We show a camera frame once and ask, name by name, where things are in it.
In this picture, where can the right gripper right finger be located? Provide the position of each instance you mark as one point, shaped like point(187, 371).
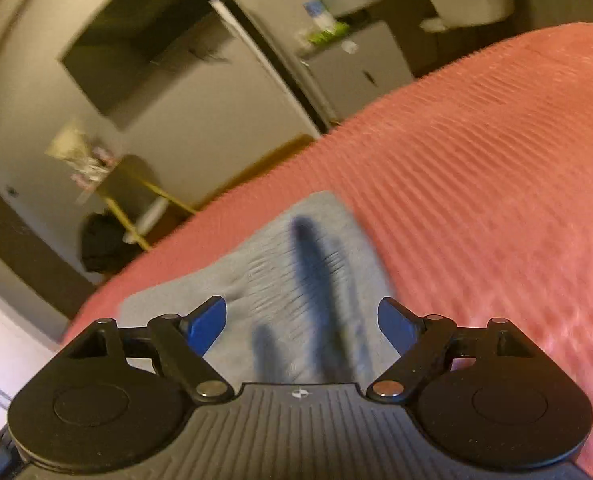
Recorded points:
point(404, 330)

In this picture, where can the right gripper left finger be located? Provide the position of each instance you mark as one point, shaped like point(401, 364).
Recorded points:
point(179, 335)

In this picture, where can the grey pants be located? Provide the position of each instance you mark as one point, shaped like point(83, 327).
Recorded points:
point(302, 297)

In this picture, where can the black bag on floor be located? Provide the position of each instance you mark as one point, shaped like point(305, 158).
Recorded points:
point(102, 247)

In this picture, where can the yellow side table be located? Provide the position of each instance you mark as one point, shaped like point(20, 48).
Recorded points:
point(128, 189)

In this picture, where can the pink ribbed bed blanket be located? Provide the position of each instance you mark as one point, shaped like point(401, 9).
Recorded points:
point(475, 184)

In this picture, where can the flower bouquet in paper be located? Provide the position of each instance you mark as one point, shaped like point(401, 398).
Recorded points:
point(89, 159)

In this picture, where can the grey cabinet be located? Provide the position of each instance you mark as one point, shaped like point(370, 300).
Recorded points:
point(358, 69)

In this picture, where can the blue white container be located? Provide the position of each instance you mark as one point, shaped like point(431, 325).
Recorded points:
point(317, 11)

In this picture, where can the wall-mounted black television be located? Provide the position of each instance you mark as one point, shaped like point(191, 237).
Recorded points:
point(116, 50)

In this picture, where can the white door frame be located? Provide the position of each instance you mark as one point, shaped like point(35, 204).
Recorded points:
point(242, 25)

